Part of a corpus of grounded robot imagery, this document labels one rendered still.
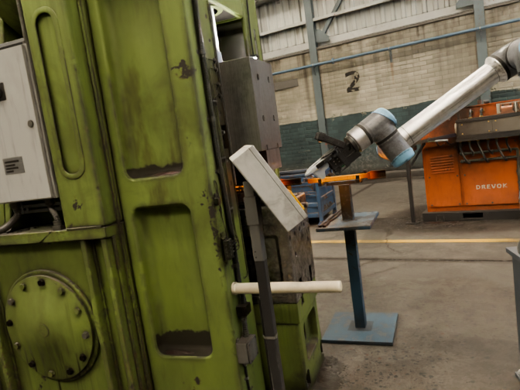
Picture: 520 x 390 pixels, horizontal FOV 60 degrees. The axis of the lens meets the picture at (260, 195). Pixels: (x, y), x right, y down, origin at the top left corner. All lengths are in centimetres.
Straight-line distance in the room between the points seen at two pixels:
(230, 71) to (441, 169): 384
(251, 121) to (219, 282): 69
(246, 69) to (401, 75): 784
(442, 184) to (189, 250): 401
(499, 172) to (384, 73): 485
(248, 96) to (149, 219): 68
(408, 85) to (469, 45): 125
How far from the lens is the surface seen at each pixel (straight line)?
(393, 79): 970
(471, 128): 527
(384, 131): 168
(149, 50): 195
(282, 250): 201
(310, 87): 1025
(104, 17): 206
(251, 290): 185
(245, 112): 196
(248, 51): 241
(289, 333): 215
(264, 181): 136
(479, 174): 546
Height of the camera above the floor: 121
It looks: 7 degrees down
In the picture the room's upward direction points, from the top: 8 degrees counter-clockwise
